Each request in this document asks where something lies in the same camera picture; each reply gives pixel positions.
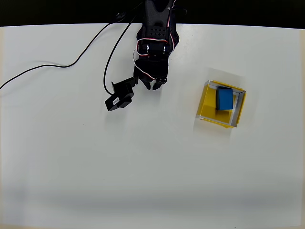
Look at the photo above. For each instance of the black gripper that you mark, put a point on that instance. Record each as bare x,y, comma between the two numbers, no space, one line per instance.
148,77

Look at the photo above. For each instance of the blue block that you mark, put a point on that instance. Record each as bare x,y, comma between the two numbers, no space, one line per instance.
225,99

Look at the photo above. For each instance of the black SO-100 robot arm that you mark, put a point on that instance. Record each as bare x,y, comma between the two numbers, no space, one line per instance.
155,19

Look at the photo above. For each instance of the yellow box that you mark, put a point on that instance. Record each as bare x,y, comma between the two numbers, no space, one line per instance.
208,105

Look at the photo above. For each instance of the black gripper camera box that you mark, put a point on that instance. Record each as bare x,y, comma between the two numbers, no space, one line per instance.
119,99

